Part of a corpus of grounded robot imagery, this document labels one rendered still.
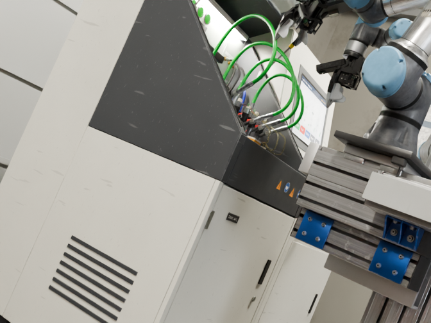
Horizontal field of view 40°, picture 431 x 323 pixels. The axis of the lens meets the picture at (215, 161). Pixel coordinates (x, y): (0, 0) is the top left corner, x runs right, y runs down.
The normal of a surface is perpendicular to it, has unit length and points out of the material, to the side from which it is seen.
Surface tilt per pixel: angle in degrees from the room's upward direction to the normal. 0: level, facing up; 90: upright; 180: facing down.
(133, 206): 90
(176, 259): 90
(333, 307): 90
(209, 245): 90
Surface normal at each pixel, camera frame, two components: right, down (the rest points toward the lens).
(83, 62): -0.45, -0.25
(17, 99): 0.73, 0.29
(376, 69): -0.67, -0.19
